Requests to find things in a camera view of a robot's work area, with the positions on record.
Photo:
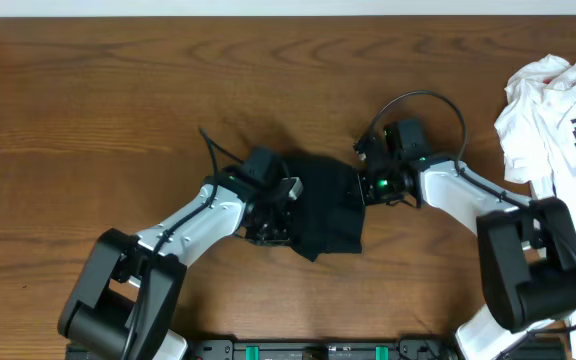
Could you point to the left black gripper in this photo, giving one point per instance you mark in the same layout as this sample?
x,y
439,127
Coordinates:
x,y
272,230

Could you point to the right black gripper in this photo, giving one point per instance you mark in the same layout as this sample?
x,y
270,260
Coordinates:
x,y
369,198

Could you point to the black polo shirt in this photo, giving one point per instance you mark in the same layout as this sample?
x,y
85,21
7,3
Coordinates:
x,y
328,215

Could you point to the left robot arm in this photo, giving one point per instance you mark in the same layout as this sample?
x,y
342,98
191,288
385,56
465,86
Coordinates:
x,y
122,304

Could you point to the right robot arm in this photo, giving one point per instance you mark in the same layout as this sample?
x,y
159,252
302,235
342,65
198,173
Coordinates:
x,y
527,248

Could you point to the white t-shirt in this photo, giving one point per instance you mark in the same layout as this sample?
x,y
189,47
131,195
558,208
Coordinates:
x,y
537,132

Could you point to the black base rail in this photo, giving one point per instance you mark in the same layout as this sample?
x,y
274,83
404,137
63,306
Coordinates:
x,y
402,349

